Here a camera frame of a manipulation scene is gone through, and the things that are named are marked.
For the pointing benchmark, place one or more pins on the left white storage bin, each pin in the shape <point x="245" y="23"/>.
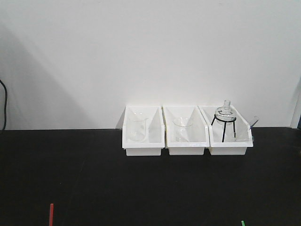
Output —
<point x="154" y="141"/>

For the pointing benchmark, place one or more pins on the white storage bin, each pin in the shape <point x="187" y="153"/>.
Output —
<point x="199" y="137"/>
<point x="230" y="146"/>
<point x="154" y="141"/>

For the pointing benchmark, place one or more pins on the right white storage bin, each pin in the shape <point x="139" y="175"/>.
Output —
<point x="230" y="146"/>

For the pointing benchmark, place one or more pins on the middle white storage bin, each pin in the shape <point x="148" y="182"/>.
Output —
<point x="199" y="137"/>

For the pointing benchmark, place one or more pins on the clear glass rod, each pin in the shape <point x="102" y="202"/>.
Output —
<point x="253" y="121"/>

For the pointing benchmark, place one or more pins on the round glass flask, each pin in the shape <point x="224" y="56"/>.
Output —
<point x="225" y="113"/>

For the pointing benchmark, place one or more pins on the red plastic spoon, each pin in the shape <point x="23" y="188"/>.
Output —
<point x="51" y="214"/>

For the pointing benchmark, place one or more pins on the clear glass beaker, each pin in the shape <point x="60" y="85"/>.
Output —
<point x="136" y="126"/>

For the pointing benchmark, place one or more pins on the black wire tripod stand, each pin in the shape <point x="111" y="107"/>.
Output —
<point x="225" y="122"/>

